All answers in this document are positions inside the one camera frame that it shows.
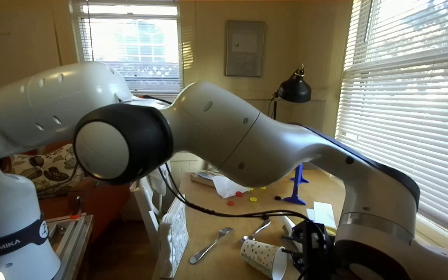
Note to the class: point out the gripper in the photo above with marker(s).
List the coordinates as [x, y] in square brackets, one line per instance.
[319, 252]

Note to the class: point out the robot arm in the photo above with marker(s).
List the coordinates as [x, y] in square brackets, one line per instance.
[216, 128]

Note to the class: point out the spotted paper cup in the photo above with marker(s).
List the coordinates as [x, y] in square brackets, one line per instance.
[261, 256]

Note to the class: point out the small metal spoon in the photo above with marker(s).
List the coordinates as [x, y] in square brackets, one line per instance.
[256, 231]

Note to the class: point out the white paper sheet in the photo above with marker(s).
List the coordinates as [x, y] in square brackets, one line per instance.
[323, 214]

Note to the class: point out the blue plastic stand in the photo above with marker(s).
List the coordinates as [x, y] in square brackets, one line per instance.
[296, 190]

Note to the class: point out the large metal spoon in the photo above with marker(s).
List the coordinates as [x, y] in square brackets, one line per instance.
[208, 248]

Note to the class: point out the crumpled white tissue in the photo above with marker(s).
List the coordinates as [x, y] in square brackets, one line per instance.
[227, 186]

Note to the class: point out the flat book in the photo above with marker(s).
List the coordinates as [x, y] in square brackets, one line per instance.
[202, 177]

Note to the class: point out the white textured panel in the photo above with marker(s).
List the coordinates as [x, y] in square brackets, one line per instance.
[175, 237]

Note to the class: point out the white chair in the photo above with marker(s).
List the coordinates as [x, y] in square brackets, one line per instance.
[150, 202]

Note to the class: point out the black desk lamp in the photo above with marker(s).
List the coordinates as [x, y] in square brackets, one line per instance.
[294, 90]

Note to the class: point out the window with white blinds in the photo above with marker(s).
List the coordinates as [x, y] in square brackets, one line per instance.
[414, 101]
[138, 42]

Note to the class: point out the orange sofa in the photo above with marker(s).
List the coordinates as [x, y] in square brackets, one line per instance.
[99, 202]

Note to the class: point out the framed picture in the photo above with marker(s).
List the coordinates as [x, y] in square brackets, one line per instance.
[244, 48]

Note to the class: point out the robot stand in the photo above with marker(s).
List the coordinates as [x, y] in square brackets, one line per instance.
[74, 237]

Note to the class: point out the black and red clamp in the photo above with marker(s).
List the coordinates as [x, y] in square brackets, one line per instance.
[76, 208]

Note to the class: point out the leaf patterned cushion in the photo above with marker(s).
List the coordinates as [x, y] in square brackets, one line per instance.
[49, 167]

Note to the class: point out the large paper wall sheet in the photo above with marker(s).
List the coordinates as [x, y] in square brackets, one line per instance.
[18, 42]

